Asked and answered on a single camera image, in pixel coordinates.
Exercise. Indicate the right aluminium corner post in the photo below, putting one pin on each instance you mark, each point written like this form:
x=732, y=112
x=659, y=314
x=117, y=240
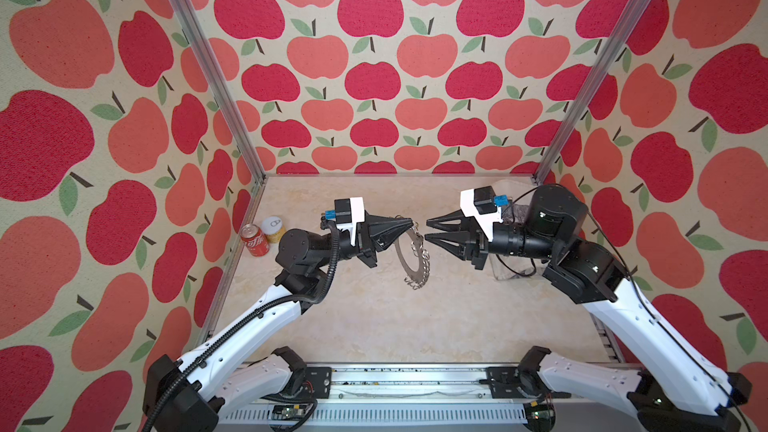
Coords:
x=615, y=43

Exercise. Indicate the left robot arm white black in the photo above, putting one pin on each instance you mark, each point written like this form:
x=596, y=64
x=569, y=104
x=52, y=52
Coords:
x=194, y=391

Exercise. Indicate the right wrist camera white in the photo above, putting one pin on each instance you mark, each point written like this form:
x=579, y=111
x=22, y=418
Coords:
x=484, y=206

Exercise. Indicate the red soda can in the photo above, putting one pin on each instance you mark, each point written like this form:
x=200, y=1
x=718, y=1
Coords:
x=254, y=239

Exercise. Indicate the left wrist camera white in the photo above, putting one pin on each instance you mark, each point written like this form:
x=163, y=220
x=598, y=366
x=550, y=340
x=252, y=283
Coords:
x=347, y=214

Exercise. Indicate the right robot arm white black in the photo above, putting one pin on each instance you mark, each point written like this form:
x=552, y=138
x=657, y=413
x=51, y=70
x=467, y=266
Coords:
x=679, y=389

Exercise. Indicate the metal disc with key rings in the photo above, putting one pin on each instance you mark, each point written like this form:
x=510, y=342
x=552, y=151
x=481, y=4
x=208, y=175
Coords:
x=414, y=258

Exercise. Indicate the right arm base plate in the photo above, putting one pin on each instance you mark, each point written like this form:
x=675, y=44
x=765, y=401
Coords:
x=504, y=382

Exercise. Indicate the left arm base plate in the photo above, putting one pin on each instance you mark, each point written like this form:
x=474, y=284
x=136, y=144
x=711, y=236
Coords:
x=313, y=382

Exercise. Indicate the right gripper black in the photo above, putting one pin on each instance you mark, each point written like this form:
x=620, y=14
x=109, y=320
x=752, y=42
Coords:
x=474, y=244

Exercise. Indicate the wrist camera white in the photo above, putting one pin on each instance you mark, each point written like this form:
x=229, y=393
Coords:
x=347, y=214
x=484, y=206

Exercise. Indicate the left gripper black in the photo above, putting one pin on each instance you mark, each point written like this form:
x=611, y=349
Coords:
x=370, y=234

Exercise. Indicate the aluminium corner post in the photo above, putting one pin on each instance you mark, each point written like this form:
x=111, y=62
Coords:
x=211, y=69
x=615, y=43

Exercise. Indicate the front aluminium rail frame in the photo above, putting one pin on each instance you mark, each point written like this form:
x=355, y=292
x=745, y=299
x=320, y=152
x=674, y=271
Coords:
x=434, y=395

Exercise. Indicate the left aluminium corner post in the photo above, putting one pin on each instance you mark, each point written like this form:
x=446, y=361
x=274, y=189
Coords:
x=211, y=69

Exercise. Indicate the yellow can white lid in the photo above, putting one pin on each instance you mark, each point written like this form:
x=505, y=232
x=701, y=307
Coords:
x=273, y=228

